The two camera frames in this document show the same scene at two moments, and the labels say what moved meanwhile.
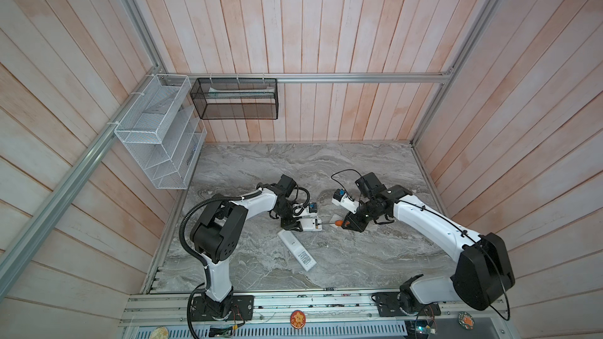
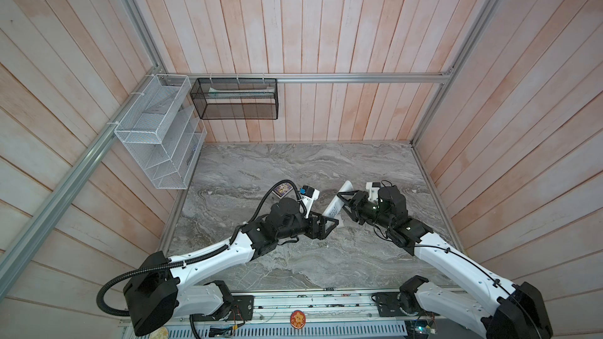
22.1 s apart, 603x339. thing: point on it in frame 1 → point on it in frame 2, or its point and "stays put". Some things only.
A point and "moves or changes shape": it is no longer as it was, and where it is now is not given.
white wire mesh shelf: [164, 132] stays put
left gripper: [291, 224] → [320, 232]
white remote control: [310, 223] moves or changes shape
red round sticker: [297, 319] stays put
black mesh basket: [236, 98] stays put
